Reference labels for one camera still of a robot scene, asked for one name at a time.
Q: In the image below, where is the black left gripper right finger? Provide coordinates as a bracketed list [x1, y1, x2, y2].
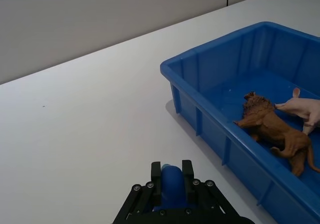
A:
[181, 160, 241, 217]

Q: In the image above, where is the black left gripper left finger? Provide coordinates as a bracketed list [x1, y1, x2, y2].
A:
[111, 161, 162, 224]

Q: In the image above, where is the blue plastic toy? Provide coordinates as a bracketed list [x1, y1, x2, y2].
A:
[152, 164, 186, 213]

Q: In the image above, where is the blue plastic bin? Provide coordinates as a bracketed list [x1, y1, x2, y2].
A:
[159, 21, 320, 224]

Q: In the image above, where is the brown lion toy figure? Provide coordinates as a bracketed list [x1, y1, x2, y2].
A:
[232, 91, 320, 177]

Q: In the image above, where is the pink animal toy figure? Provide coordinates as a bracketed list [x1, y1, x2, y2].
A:
[274, 87, 320, 136]

